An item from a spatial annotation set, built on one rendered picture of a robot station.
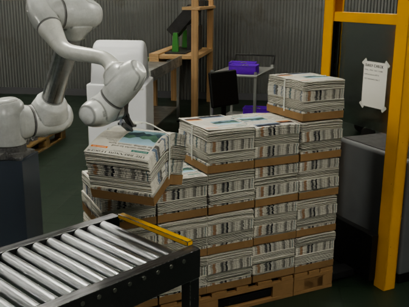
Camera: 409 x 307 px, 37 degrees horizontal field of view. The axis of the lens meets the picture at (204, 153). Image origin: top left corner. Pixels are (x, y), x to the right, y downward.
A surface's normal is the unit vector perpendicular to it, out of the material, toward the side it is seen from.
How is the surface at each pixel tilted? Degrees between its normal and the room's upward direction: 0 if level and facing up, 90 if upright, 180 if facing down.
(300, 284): 90
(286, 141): 90
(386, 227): 90
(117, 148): 19
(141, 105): 90
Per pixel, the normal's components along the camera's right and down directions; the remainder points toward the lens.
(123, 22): -0.11, 0.25
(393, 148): -0.90, 0.11
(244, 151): 0.44, 0.23
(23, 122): 0.69, 0.08
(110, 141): -0.04, -0.87
